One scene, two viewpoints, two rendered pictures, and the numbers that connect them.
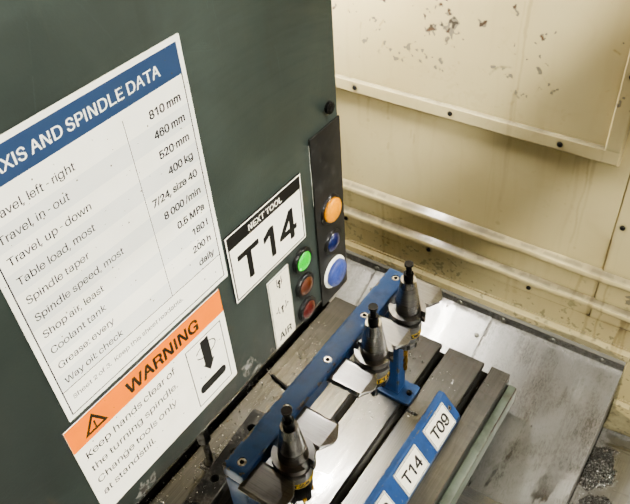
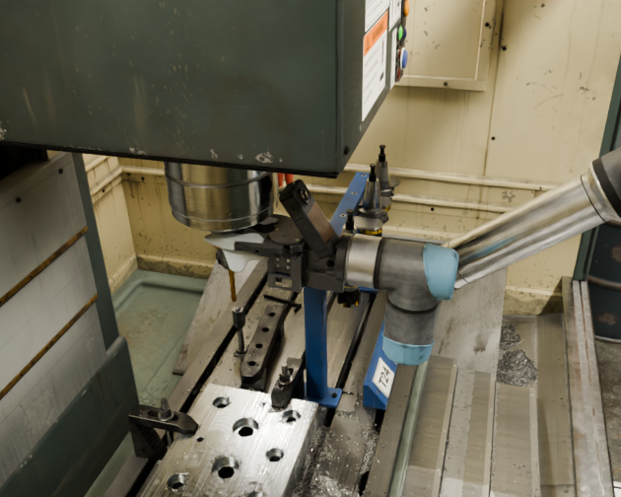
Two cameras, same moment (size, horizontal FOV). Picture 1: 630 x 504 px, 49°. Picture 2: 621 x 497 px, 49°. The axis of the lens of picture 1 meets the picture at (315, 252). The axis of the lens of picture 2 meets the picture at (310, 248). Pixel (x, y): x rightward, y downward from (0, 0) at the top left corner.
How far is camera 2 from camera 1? 0.74 m
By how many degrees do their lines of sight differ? 21
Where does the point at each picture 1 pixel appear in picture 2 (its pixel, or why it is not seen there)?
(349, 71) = not seen: hidden behind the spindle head
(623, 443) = (517, 319)
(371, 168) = not seen: hidden behind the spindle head
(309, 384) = (338, 227)
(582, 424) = (492, 296)
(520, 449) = (455, 322)
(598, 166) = (471, 96)
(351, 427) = (341, 312)
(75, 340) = not seen: outside the picture
